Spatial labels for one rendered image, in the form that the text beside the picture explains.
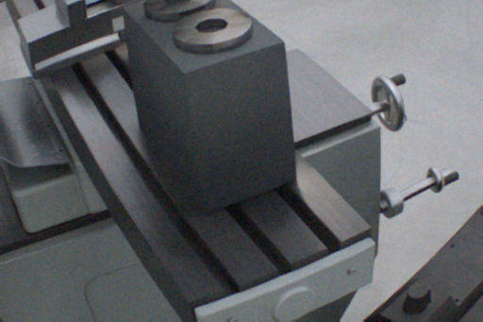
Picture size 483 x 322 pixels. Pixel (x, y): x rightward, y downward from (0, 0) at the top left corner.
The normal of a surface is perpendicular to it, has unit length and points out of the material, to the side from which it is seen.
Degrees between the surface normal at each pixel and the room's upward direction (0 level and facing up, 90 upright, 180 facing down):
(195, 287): 0
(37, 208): 90
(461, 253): 0
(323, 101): 0
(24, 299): 90
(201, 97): 90
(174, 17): 90
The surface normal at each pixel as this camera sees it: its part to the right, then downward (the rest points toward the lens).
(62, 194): 0.44, 0.47
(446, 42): -0.10, -0.82
